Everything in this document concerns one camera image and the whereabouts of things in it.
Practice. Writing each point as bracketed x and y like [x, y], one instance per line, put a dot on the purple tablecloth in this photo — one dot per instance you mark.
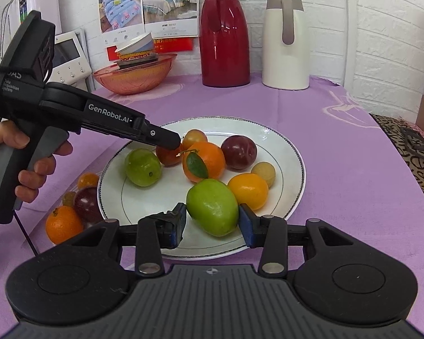
[339, 183]

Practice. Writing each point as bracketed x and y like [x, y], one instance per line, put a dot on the white thermos jug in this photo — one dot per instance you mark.
[286, 67]

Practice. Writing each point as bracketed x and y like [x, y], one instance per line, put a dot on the tan longan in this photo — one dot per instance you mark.
[69, 198]
[263, 173]

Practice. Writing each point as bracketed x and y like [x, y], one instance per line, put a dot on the dark bowl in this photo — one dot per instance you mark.
[137, 64]

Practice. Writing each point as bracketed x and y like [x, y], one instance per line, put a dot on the red thermos jug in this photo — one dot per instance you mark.
[224, 42]

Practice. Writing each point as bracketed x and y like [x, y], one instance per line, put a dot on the white plate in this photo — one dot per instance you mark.
[145, 204]

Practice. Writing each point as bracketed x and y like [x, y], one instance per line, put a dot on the person's left hand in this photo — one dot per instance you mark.
[3, 136]

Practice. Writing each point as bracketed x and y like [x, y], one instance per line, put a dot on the bedding wall poster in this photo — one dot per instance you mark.
[169, 3]

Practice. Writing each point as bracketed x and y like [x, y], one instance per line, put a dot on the leopard patterned cloth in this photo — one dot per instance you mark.
[420, 176]

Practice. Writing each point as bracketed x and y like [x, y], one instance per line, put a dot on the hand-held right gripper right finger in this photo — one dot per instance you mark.
[245, 226]

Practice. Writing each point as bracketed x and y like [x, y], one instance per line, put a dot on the small tangerine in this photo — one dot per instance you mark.
[87, 180]

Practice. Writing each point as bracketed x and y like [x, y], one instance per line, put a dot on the dark red plum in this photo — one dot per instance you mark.
[86, 204]
[239, 152]

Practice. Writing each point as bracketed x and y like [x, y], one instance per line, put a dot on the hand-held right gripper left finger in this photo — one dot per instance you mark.
[179, 224]

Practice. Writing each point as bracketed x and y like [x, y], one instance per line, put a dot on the small green jujube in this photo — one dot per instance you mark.
[142, 167]

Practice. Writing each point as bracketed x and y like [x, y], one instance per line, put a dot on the pink glass bowl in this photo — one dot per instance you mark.
[127, 82]

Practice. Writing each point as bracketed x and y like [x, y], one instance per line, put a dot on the large green mango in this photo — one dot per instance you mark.
[212, 206]

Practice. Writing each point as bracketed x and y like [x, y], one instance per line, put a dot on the yellow patterned bowl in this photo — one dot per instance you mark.
[137, 55]

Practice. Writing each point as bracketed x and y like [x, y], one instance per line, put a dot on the white water dispenser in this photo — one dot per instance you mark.
[70, 60]

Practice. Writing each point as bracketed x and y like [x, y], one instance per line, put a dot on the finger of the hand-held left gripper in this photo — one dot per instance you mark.
[159, 137]

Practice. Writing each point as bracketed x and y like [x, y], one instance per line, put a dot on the yellow kumquat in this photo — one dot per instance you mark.
[249, 190]

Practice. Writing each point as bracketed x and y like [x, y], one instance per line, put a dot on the mandarin orange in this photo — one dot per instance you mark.
[63, 226]

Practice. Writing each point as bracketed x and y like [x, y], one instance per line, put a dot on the yellow red plum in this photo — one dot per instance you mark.
[195, 138]

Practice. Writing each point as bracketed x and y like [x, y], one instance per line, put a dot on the orange with green leaf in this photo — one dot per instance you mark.
[210, 155]

